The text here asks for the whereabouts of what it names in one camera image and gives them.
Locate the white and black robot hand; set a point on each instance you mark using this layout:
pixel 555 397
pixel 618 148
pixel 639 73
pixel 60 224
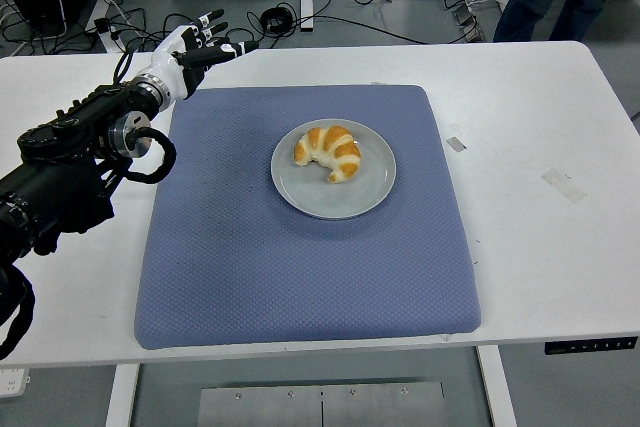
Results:
pixel 172 59

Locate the golden croissant bread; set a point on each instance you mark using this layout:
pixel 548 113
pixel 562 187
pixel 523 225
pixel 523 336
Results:
pixel 332 144

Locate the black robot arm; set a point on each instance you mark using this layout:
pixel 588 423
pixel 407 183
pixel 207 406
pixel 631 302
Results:
pixel 55 172

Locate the grey round plate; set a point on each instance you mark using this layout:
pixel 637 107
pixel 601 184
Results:
pixel 325 197

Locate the blue quilted mat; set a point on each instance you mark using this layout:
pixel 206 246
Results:
pixel 250 272

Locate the small clear tape piece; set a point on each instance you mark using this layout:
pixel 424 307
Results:
pixel 456 144

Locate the grey foot pedal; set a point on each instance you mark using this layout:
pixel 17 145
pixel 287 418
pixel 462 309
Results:
pixel 470 29

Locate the white table leg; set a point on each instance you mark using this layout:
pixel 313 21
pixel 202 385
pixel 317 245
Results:
pixel 122 397
pixel 497 392

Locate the white power strip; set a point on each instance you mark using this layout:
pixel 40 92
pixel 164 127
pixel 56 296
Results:
pixel 14 383

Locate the grey metal plate with screws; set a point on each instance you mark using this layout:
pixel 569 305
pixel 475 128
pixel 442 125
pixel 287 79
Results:
pixel 320 407

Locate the large clear tape piece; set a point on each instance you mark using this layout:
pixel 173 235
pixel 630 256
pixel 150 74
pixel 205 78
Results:
pixel 564 185

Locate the black table control panel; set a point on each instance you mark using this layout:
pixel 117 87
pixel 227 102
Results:
pixel 590 346

